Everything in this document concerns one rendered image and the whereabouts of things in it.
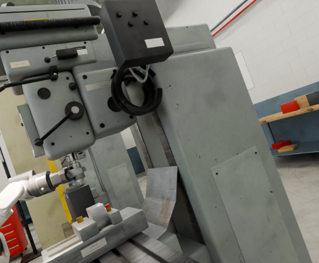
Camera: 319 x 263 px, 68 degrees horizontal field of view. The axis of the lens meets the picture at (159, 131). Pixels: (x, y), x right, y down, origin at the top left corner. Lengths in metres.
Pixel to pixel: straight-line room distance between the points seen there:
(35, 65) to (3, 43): 0.12
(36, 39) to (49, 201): 1.99
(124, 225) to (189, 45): 0.91
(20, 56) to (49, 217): 2.02
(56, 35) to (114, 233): 0.77
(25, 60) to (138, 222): 0.72
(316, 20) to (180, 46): 3.71
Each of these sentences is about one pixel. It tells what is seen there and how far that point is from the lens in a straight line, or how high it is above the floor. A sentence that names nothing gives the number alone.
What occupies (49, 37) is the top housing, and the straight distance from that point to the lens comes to 1.05.
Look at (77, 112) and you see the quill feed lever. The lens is 0.94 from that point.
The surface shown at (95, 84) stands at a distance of 1.00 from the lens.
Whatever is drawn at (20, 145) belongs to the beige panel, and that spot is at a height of 1.65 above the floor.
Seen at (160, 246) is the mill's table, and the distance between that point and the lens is 0.77.
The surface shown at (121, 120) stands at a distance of 0.99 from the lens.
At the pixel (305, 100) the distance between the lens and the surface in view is 4.42.
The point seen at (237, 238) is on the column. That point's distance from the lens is 1.13.
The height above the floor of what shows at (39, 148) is 1.37.
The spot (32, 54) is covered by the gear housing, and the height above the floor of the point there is 1.69.
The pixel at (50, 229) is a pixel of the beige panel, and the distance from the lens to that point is 2.80.
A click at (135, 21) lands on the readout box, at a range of 0.88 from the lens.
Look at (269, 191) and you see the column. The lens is 1.26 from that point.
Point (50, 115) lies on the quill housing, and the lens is 0.97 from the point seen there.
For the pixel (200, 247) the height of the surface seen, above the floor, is 0.75.
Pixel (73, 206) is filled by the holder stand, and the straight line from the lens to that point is 1.42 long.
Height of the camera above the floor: 1.25
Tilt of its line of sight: 1 degrees up
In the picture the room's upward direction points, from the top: 20 degrees counter-clockwise
